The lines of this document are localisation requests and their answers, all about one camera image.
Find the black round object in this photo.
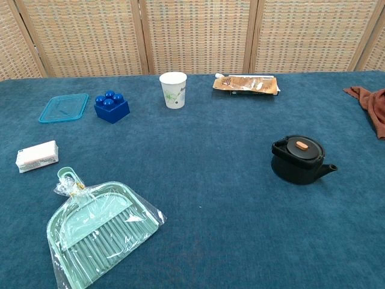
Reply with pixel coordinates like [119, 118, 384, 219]
[271, 134, 338, 185]

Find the clear blue plastic lid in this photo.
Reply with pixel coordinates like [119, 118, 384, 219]
[38, 93, 90, 124]

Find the white paper cup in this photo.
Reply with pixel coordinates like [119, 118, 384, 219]
[159, 72, 188, 110]

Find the blue table cloth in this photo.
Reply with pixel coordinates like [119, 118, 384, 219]
[0, 70, 385, 289]

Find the brown spout pouch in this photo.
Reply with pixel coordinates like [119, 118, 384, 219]
[212, 73, 279, 96]

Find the teal dustpan in bag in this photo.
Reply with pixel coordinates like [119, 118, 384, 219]
[50, 174, 168, 289]

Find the blue toy building block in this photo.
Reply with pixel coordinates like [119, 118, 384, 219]
[93, 91, 131, 125]

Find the mint green dustpan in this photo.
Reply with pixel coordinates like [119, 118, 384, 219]
[46, 167, 159, 289]

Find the woven folding screen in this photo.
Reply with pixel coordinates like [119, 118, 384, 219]
[0, 0, 385, 82]

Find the mint green hand brush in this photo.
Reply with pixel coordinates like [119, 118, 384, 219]
[59, 192, 153, 284]

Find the white wrapped soap bar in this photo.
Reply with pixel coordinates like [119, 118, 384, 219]
[15, 140, 60, 173]

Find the brown cloth rag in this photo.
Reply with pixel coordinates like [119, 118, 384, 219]
[343, 86, 385, 140]

